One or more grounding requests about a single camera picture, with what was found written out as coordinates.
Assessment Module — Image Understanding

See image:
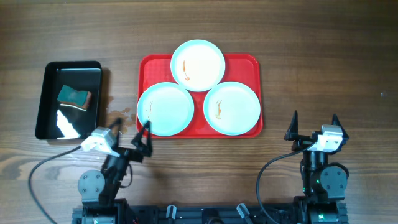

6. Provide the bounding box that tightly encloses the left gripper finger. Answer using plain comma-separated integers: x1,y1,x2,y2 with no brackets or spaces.
108,118,123,146
131,121,153,157

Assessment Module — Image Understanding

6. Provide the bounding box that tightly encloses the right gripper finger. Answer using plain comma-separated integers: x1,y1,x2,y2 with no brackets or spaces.
332,114,349,140
284,110,299,141

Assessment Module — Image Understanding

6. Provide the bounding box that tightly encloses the white plate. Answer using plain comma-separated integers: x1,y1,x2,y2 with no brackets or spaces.
203,82,261,136
136,82,195,137
170,39,226,92

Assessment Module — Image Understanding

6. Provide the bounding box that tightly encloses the green and orange sponge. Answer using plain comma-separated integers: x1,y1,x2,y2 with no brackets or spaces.
57,85,93,111

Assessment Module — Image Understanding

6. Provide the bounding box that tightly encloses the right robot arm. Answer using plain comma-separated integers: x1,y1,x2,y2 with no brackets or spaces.
284,112,349,224

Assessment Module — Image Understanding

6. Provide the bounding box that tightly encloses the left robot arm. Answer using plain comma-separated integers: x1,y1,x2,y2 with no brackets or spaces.
72,118,153,224

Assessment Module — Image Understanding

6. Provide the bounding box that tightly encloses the red plastic tray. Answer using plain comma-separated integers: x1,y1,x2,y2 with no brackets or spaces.
137,53,262,139

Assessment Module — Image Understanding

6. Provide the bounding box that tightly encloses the black rectangular water basin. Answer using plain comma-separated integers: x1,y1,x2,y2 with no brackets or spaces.
35,61,103,140

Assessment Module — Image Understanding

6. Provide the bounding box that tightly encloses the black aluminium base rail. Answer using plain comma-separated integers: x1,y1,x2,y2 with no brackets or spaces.
72,203,348,224

